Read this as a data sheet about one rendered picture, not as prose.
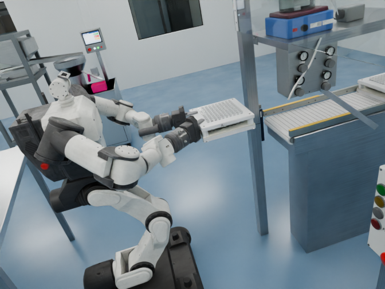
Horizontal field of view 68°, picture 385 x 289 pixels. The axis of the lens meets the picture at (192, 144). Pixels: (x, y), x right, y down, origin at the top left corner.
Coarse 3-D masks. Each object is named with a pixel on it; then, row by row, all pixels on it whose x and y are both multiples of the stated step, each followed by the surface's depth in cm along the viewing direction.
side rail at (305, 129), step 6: (384, 102) 139; (366, 108) 137; (372, 108) 137; (378, 108) 138; (384, 108) 139; (366, 114) 138; (330, 120) 134; (336, 120) 135; (342, 120) 136; (312, 126) 133; (318, 126) 134; (324, 126) 135; (294, 132) 133; (300, 132) 133
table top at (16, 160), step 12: (0, 156) 184; (12, 156) 181; (24, 156) 178; (0, 168) 169; (12, 168) 166; (24, 168) 170; (0, 180) 155; (12, 180) 153; (0, 192) 144; (12, 192) 142; (0, 204) 134; (12, 204) 136; (0, 216) 126; (0, 228) 118; (0, 240) 114
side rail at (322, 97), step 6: (336, 90) 162; (342, 90) 161; (348, 90) 162; (354, 90) 163; (318, 96) 159; (324, 96) 160; (300, 102) 158; (306, 102) 159; (312, 102) 160; (276, 108) 156; (282, 108) 157; (288, 108) 158; (264, 114) 156; (270, 114) 157
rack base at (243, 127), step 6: (246, 120) 131; (234, 126) 128; (240, 126) 127; (246, 126) 127; (252, 126) 128; (210, 132) 127; (216, 132) 126; (222, 132) 126; (228, 132) 126; (234, 132) 127; (204, 138) 125; (210, 138) 125; (216, 138) 126
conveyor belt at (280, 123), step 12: (348, 96) 160; (360, 96) 157; (300, 108) 158; (312, 108) 155; (324, 108) 153; (336, 108) 150; (360, 108) 145; (264, 120) 157; (276, 120) 151; (288, 120) 149; (300, 120) 146; (312, 120) 144; (276, 132) 146; (288, 132) 138
